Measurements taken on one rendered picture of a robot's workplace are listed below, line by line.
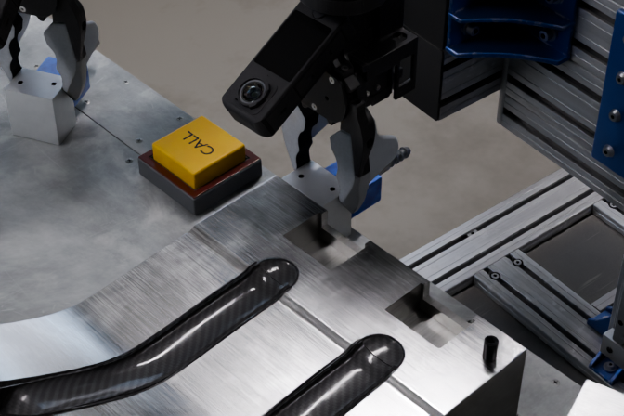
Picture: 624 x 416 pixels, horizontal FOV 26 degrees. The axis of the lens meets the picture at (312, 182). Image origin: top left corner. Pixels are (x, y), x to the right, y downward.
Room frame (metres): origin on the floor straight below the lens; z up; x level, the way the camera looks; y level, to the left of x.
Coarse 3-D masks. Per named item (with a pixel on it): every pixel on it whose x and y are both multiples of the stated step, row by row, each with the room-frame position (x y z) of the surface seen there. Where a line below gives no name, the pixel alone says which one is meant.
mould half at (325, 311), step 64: (256, 192) 0.80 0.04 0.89; (192, 256) 0.73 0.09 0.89; (256, 256) 0.73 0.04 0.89; (384, 256) 0.73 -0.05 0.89; (64, 320) 0.67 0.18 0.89; (128, 320) 0.67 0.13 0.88; (256, 320) 0.67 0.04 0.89; (320, 320) 0.67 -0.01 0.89; (384, 320) 0.67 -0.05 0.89; (192, 384) 0.61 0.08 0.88; (256, 384) 0.61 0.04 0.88; (384, 384) 0.61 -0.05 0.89; (448, 384) 0.61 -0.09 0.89; (512, 384) 0.63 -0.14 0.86
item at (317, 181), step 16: (400, 160) 0.92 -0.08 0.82; (288, 176) 0.86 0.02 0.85; (304, 176) 0.86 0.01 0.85; (320, 176) 0.87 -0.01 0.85; (304, 192) 0.84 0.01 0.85; (320, 192) 0.84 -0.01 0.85; (336, 192) 0.84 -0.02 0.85; (368, 192) 0.87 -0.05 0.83; (336, 208) 0.84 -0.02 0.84; (336, 224) 0.84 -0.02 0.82
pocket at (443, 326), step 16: (416, 288) 0.70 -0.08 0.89; (400, 304) 0.69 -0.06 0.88; (416, 304) 0.70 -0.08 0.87; (432, 304) 0.70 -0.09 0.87; (400, 320) 0.69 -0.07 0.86; (416, 320) 0.69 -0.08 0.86; (432, 320) 0.69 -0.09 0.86; (448, 320) 0.68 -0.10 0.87; (464, 320) 0.68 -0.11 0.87; (432, 336) 0.68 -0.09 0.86; (448, 336) 0.68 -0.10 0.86
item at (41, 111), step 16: (48, 64) 1.04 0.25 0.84; (16, 80) 1.00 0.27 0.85; (32, 80) 1.00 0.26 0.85; (48, 80) 1.00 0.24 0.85; (16, 96) 0.98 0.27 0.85; (32, 96) 0.98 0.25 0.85; (48, 96) 0.98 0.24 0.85; (64, 96) 0.99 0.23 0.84; (80, 96) 1.02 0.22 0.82; (16, 112) 0.99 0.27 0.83; (32, 112) 0.98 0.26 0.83; (48, 112) 0.97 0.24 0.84; (64, 112) 0.99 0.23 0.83; (16, 128) 0.99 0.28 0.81; (32, 128) 0.98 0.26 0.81; (48, 128) 0.97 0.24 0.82; (64, 128) 0.98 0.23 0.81
